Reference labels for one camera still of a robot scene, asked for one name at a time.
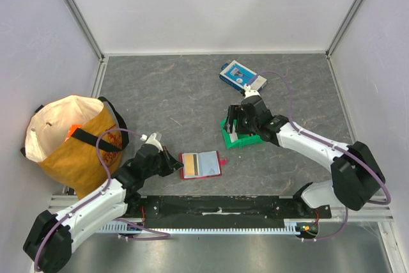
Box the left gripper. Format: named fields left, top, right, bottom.
left=143, top=146, right=183, bottom=178

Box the gold credit card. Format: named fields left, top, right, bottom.
left=183, top=153, right=199, bottom=178

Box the white credit card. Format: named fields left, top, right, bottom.
left=229, top=132, right=247, bottom=143

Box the green plastic bin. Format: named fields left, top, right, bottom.
left=220, top=119, right=263, bottom=150

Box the red card holder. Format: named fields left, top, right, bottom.
left=180, top=151, right=228, bottom=180

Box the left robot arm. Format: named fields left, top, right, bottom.
left=23, top=144, right=183, bottom=272

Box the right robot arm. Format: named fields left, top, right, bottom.
left=224, top=95, right=386, bottom=218

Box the blue white product box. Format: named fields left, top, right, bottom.
left=219, top=61, right=267, bottom=91

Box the brown paper tote bag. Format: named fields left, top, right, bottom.
left=21, top=95, right=129, bottom=199

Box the orange item in bag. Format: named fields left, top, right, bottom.
left=65, top=124, right=82, bottom=141

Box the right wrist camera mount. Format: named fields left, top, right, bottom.
left=242, top=84, right=259, bottom=98

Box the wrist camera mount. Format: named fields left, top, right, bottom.
left=242, top=84, right=259, bottom=98
left=140, top=132, right=163, bottom=152

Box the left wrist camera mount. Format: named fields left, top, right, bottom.
left=140, top=132, right=163, bottom=152

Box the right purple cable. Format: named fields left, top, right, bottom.
left=249, top=70, right=392, bottom=242

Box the purple cable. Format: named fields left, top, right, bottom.
left=249, top=70, right=392, bottom=242
left=33, top=128, right=172, bottom=273

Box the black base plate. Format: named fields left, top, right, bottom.
left=125, top=196, right=332, bottom=220

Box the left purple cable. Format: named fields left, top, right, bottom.
left=33, top=128, right=172, bottom=273

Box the grey slotted cable duct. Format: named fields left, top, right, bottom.
left=96, top=220, right=300, bottom=235

